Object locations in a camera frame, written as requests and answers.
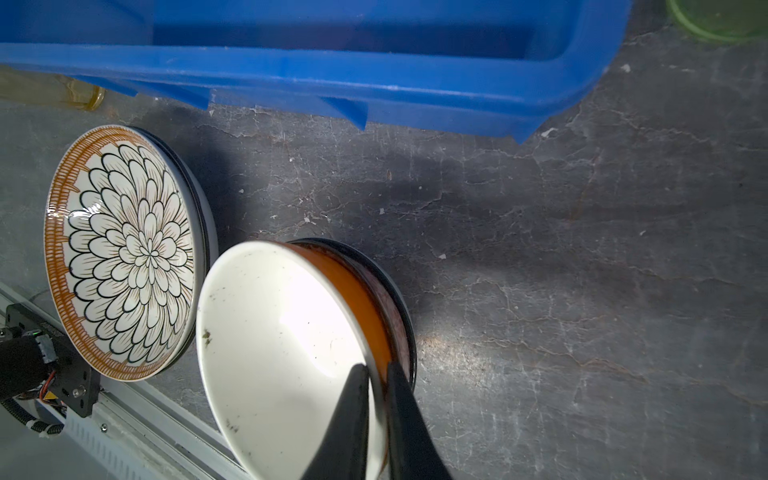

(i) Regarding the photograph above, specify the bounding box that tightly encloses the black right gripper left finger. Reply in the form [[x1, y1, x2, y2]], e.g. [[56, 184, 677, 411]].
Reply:
[[302, 364, 370, 480]]

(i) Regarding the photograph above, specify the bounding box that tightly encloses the yellow transparent plastic cup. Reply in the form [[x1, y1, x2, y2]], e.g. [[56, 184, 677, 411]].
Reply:
[[1, 65, 106, 111]]

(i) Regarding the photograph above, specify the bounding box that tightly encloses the orange white ceramic bowl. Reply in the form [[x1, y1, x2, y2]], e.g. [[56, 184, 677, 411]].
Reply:
[[197, 241, 395, 479]]

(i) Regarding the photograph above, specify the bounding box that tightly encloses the green transparent plastic cup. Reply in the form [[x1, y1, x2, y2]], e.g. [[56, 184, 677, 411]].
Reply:
[[666, 0, 767, 44]]

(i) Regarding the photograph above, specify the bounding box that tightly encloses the brown floral pattern plate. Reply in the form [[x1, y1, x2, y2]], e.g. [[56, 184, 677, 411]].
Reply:
[[44, 125, 219, 382]]

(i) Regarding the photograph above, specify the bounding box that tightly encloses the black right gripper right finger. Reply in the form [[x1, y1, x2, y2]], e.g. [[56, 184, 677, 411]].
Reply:
[[386, 361, 451, 480]]

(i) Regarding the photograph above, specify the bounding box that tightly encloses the blue plastic bin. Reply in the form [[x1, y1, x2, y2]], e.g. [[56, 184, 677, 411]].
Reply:
[[1, 1, 632, 142]]

